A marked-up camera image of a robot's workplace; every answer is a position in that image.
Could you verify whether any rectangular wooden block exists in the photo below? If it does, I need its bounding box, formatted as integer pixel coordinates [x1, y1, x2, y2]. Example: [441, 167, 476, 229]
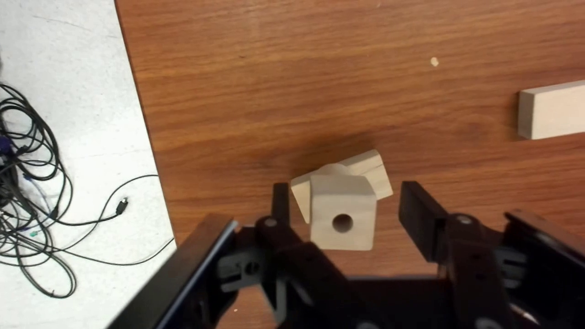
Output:
[516, 79, 585, 141]

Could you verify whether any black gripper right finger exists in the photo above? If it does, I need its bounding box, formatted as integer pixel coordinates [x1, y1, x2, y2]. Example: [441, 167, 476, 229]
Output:
[397, 179, 514, 329]

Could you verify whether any black floor cable bundle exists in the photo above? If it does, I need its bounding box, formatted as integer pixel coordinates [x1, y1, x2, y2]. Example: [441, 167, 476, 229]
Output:
[0, 81, 81, 300]

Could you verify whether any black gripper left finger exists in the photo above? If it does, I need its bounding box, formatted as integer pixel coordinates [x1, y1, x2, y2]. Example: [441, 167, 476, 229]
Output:
[254, 181, 353, 327]

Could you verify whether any small flat wooden block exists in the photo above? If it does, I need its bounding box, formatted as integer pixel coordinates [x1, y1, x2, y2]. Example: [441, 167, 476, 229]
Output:
[289, 148, 395, 225]

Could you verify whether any wooden cube block with hole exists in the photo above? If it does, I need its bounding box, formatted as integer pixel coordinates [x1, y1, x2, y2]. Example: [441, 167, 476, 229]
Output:
[309, 172, 377, 252]

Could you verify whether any loose black cable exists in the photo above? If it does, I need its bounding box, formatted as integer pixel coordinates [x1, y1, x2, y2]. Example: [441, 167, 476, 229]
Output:
[57, 172, 178, 269]

